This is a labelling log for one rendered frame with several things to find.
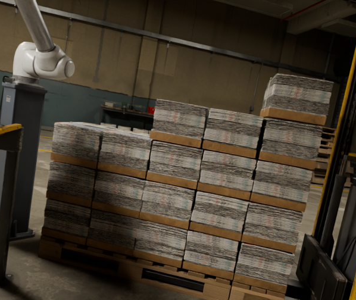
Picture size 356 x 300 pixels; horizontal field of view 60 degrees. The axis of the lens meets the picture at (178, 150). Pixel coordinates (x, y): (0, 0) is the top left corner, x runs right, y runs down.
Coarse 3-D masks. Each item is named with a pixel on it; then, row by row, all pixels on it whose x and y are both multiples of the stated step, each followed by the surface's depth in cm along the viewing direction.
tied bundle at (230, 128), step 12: (216, 120) 164; (228, 120) 163; (240, 120) 162; (252, 120) 162; (216, 132) 164; (228, 132) 163; (240, 132) 163; (252, 132) 162; (228, 144) 164; (240, 144) 163; (252, 144) 162
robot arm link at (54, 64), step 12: (24, 0) 156; (24, 12) 161; (36, 12) 163; (36, 24) 167; (36, 36) 171; (48, 36) 175; (48, 48) 178; (60, 48) 185; (36, 60) 184; (48, 60) 180; (60, 60) 184; (72, 60) 191; (36, 72) 190; (48, 72) 186; (60, 72) 185; (72, 72) 192
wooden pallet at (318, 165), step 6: (318, 150) 700; (324, 150) 706; (330, 150) 711; (324, 156) 719; (318, 162) 695; (348, 162) 737; (318, 168) 708; (324, 168) 698; (348, 168) 721; (312, 174) 697; (318, 174) 706; (324, 174) 711; (348, 174) 732; (312, 180) 684; (318, 180) 689; (348, 180) 729; (348, 186) 714
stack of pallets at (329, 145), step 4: (324, 128) 727; (328, 128) 715; (324, 132) 715; (328, 132) 754; (332, 132) 729; (320, 136) 761; (324, 136) 760; (328, 136) 807; (332, 136) 726; (324, 140) 723; (328, 140) 727; (332, 140) 728; (320, 144) 732; (324, 144) 814; (328, 144) 730; (332, 144) 733; (324, 148) 810; (328, 148) 728; (320, 156) 763; (316, 176) 728; (320, 176) 732; (324, 176) 738
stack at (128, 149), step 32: (64, 128) 177; (96, 128) 184; (96, 160) 176; (128, 160) 173; (160, 160) 171; (192, 160) 168; (224, 160) 166; (64, 192) 180; (96, 192) 178; (128, 192) 174; (160, 192) 171; (192, 192) 169; (64, 224) 183; (96, 224) 180; (128, 224) 176; (160, 224) 174; (224, 224) 168; (96, 256) 195; (128, 256) 192; (192, 256) 173; (224, 256) 169; (224, 288) 171
